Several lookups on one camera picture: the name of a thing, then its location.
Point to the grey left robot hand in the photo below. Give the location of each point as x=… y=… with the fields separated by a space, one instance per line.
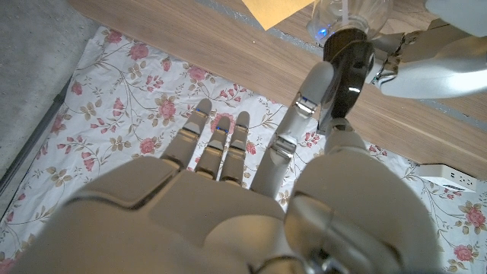
x=437 y=68

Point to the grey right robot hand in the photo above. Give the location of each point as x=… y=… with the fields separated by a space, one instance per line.
x=190 y=220

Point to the clear plastic dispenser bottle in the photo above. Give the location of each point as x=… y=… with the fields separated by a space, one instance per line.
x=361 y=11

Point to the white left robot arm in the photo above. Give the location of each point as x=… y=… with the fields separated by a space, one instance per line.
x=460 y=15

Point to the yellow paper envelope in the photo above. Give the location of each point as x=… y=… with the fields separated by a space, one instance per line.
x=274 y=11

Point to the white power strip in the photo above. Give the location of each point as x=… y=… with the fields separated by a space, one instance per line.
x=447 y=177

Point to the floral rose backdrop cloth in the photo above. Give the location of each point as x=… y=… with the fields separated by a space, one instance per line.
x=125 y=106

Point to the black backdrop pole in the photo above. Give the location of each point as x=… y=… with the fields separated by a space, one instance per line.
x=38 y=133

